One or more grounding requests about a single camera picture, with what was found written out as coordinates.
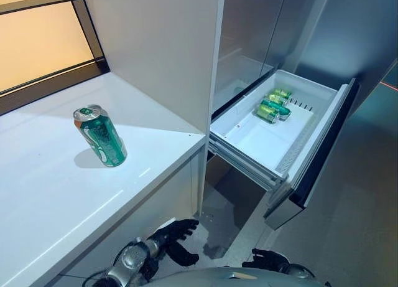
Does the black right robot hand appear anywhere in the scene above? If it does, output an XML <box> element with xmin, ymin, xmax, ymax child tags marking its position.
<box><xmin>241</xmin><ymin>248</ymin><xmax>290</xmax><ymax>273</ymax></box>

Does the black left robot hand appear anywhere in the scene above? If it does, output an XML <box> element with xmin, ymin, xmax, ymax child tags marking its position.
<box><xmin>153</xmin><ymin>219</ymin><xmax>200</xmax><ymax>268</ymax></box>

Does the white fridge drawer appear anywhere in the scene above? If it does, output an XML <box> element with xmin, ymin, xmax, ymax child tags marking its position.
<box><xmin>207</xmin><ymin>68</ymin><xmax>361</xmax><ymax>231</ymax></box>

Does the stainless steel fridge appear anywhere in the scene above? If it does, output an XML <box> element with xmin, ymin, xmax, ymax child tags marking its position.
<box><xmin>201</xmin><ymin>0</ymin><xmax>398</xmax><ymax>232</ymax></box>

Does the grey robot torso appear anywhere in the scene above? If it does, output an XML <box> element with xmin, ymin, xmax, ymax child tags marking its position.
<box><xmin>148</xmin><ymin>266</ymin><xmax>330</xmax><ymax>287</ymax></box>

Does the white counter cabinet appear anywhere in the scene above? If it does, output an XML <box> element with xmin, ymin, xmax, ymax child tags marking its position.
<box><xmin>0</xmin><ymin>71</ymin><xmax>208</xmax><ymax>287</ymax></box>

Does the white tall cabinet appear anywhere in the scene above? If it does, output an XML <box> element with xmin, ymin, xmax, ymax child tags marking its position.
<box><xmin>81</xmin><ymin>0</ymin><xmax>226</xmax><ymax>216</ymax></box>

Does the black framed window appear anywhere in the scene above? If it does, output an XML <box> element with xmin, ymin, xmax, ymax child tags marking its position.
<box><xmin>0</xmin><ymin>0</ymin><xmax>110</xmax><ymax>116</ymax></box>

